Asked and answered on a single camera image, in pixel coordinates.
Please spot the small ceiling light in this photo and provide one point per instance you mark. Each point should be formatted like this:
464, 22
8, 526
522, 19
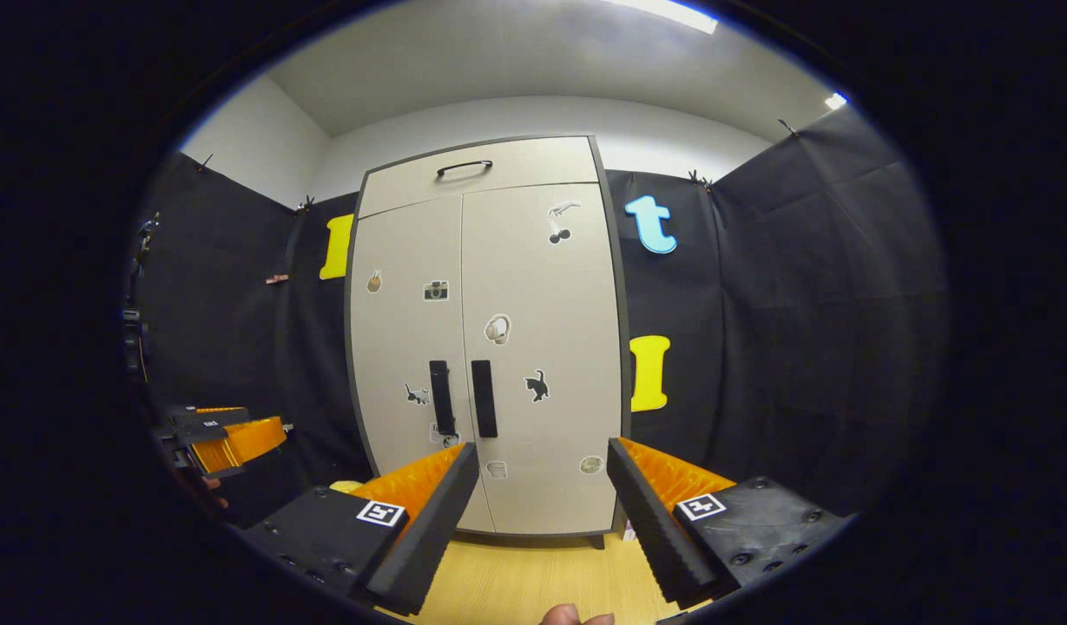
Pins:
836, 101

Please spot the long ceiling light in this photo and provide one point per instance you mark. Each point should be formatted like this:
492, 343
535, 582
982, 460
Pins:
672, 13

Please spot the white shoe cabinet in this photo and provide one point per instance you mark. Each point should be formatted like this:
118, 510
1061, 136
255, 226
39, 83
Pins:
542, 286

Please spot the small yellow object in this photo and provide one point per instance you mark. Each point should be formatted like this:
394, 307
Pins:
346, 487

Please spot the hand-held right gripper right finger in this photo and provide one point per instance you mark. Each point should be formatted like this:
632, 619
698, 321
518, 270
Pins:
646, 529

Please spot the white cabinet door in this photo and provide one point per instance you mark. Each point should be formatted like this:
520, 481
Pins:
403, 330
559, 286

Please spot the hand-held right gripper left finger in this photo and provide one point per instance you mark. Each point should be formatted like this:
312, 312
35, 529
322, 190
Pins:
433, 521

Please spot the black backdrop cloth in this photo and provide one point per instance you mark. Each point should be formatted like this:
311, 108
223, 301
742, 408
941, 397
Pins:
229, 330
802, 304

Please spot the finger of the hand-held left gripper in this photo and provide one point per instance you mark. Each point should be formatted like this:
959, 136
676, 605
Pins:
207, 413
246, 441

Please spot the dark tripod stand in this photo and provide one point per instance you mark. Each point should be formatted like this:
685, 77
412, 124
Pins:
135, 330

